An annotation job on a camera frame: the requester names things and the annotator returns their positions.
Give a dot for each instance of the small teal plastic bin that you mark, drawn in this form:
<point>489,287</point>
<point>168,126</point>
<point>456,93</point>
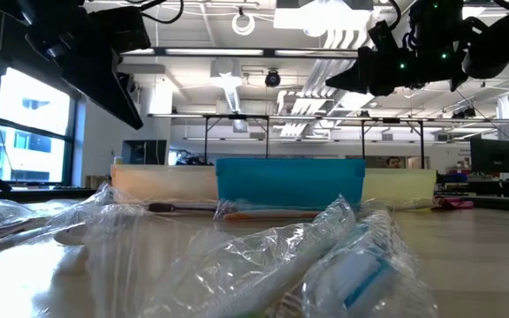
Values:
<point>290,181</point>

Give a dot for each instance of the silver ventilation duct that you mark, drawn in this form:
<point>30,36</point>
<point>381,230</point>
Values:
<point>228,79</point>

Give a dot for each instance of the yellow plastic bin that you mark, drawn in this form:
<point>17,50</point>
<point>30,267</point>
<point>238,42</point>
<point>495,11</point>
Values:
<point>396,187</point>

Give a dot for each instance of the black ceiling fixture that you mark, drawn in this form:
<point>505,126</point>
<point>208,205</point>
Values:
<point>462,113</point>

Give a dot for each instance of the black computer monitor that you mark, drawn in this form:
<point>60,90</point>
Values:
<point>493,154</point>

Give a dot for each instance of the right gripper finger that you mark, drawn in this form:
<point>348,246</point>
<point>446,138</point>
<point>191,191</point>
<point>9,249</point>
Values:
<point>354,85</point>
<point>351,70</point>

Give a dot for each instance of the yellow wrapped toothbrush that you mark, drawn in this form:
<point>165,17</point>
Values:
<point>413,204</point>

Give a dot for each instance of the black metal gantry frame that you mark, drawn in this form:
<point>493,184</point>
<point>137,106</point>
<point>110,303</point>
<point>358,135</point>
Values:
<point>237,117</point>

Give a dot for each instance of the blue storage box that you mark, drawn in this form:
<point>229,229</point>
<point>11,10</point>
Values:
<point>455,178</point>

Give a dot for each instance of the white ceiling light panel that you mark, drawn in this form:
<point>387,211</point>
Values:
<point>316,15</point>

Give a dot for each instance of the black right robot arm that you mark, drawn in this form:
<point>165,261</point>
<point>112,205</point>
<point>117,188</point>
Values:
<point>497,44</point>

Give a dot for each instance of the person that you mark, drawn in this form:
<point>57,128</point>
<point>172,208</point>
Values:
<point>393,162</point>

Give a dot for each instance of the fluorescent ceiling light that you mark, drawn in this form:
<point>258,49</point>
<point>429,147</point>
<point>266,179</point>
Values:
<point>307,53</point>
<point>214,52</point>
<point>142,51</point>

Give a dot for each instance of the orange plastic bin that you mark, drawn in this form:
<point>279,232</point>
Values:
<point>161,183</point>

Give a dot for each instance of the blue wrapped toothbrush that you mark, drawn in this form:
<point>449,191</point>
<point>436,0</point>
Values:
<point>360,274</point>

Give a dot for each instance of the small yellow cup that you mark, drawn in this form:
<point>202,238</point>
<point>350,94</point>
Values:
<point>118,161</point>

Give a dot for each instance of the brown wooden blocks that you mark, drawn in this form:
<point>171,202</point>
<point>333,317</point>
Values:
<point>95,182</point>

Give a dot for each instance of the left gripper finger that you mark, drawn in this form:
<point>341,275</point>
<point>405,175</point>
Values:
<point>100,97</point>
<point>128,99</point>

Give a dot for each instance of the black ceiling dome camera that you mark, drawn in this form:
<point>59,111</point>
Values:
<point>272,79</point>

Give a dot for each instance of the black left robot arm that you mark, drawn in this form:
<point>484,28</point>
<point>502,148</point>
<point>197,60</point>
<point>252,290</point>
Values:
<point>60,22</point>

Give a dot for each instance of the magenta cloth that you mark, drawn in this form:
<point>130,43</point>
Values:
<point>455,203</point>

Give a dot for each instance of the orange toothbrush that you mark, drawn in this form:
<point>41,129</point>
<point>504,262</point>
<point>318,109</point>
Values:
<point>272,215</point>

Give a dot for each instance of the large window dark frame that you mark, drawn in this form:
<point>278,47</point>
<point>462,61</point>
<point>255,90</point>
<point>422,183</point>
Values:
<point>33,132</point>

